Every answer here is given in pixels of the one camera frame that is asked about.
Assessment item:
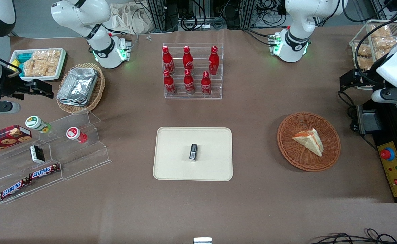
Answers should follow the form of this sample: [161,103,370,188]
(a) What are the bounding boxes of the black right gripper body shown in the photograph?
[0,73,33,102]

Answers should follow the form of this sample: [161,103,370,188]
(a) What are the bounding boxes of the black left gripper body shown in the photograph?
[353,69,381,89]

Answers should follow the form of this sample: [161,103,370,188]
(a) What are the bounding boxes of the triangular sandwich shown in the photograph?
[292,128,324,157]

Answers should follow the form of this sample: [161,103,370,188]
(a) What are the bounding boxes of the white rectangular snack tray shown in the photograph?
[10,48,67,82]

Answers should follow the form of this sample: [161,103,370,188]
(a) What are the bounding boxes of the light oval wicker basket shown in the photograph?
[56,63,106,114]

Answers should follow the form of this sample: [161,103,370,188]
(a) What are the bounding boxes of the brown wicker basket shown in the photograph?
[277,112,341,172]

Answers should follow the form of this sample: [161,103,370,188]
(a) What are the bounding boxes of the beige plastic tray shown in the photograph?
[153,127,233,181]

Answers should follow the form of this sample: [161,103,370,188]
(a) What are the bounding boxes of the fried snack bag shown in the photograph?
[372,36,397,51]
[370,24,392,38]
[355,56,375,70]
[353,43,372,57]

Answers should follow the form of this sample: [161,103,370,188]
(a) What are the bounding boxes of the rice cracker bag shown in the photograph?
[23,58,45,77]
[36,50,62,76]

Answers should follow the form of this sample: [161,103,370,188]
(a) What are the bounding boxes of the green yogurt bottle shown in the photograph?
[25,116,52,133]

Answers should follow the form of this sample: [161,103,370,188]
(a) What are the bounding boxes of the aluminium foil container stack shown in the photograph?
[57,67,99,107]

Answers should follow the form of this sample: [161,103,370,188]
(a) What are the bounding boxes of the grey power box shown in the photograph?
[356,103,385,135]

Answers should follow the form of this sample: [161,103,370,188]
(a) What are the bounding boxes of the red yogurt bottle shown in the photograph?
[66,127,88,144]

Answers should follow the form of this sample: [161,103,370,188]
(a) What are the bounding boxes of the red cookie box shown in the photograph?
[0,125,32,157]

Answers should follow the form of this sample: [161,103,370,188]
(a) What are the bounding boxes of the black table appliance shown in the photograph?
[356,98,397,203]

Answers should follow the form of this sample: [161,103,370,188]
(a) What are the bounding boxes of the small black white box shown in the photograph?
[30,145,45,164]

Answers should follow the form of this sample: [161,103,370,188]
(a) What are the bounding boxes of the clear acrylic step shelf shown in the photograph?
[0,110,112,204]

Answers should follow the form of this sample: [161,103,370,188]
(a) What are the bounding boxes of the Snickers chocolate bar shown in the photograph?
[0,178,30,200]
[28,164,61,180]

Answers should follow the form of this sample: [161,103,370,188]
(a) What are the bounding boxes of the beige cloth bag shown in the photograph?
[109,3,153,34]

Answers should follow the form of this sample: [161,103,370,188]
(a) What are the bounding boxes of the red cola bottle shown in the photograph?
[162,46,175,75]
[208,46,220,76]
[184,69,195,95]
[163,70,176,95]
[183,46,194,74]
[201,71,212,96]

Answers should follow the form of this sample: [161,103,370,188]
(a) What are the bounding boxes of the clear acrylic bottle rack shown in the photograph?
[162,43,224,100]

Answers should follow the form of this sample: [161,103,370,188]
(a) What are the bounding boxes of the black power cable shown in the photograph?
[338,90,365,133]

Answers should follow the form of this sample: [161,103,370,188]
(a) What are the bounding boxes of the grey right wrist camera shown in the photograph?
[0,101,21,115]

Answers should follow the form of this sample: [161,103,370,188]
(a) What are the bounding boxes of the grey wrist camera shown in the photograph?
[0,101,21,115]
[371,88,397,104]

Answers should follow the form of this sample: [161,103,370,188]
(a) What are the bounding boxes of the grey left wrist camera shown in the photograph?
[371,88,397,104]

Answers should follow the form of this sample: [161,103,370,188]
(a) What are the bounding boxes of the white wire rack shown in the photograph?
[349,20,397,90]

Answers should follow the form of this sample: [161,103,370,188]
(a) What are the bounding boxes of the black arm base cables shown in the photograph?
[242,28,276,46]

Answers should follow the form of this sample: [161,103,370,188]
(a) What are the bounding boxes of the aluminium frame post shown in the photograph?
[147,0,178,33]

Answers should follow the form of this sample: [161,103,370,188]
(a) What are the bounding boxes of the black cable bundle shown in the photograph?
[310,228,397,244]

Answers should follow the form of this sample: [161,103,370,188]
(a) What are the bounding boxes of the coiled black cable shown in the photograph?
[180,14,199,32]

